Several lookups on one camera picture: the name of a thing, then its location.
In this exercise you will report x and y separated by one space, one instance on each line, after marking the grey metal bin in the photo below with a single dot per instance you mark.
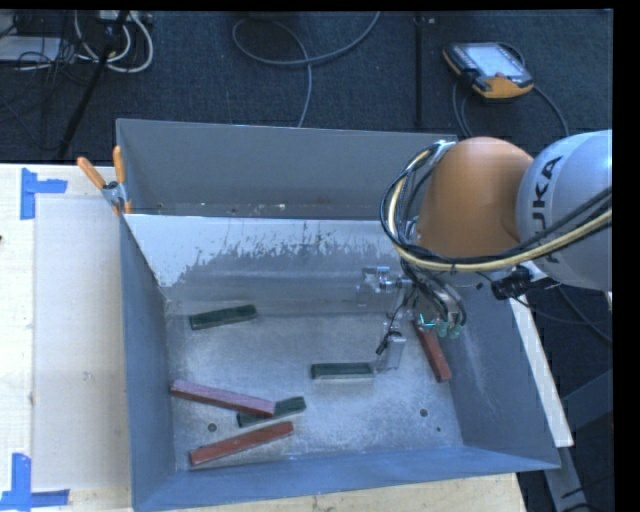
300 260

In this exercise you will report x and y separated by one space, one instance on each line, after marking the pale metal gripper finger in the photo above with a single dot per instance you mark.
376 281
395 356

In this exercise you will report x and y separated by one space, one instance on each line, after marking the red-brown flat block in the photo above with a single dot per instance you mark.
436 357
241 443
222 397

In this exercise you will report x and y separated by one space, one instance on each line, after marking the dark green flat block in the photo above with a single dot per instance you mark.
291 406
342 370
223 316

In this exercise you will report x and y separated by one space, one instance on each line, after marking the black cylinder on white bracket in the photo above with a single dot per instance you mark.
512 286

